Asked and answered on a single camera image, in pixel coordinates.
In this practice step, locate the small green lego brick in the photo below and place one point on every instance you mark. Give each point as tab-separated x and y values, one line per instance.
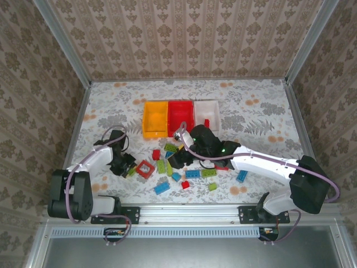
212	186

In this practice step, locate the long green lego brick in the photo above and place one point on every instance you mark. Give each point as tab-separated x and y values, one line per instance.
209	173

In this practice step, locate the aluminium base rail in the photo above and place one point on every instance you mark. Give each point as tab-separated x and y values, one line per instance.
189	212

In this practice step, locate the black connector box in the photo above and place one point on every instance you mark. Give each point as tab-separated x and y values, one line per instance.
114	232
269	231

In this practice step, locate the yellow plastic bin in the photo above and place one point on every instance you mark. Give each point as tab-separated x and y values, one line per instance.
154	120

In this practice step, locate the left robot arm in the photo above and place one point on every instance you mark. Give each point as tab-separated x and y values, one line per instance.
81	201

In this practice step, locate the aluminium table edge rail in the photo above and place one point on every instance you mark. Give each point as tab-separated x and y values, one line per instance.
304	134
76	131

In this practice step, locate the small red lego brick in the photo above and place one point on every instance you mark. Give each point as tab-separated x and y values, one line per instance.
185	184
156	154

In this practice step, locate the white plastic bin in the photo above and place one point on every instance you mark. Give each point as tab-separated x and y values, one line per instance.
206	110

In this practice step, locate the long blue lego brick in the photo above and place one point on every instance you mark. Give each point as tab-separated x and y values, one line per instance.
192	174

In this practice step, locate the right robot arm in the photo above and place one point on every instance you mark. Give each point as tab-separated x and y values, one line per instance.
306	184

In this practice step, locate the red plastic bin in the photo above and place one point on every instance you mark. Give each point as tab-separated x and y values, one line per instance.
180	114

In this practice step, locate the yellow lego piece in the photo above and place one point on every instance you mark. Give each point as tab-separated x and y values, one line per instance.
181	147

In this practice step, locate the grey metal panel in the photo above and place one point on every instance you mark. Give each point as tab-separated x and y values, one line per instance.
181	254

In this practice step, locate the aluminium frame post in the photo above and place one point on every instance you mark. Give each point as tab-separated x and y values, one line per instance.
311	42
62	42

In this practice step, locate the small blue lego piece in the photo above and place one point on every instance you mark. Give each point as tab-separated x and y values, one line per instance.
176	176

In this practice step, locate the lime lego brick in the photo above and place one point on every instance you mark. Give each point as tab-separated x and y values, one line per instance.
169	169

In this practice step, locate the lime lego piece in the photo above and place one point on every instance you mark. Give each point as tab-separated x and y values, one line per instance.
131	171

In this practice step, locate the red square frame lego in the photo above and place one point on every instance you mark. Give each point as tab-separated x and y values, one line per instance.
149	172

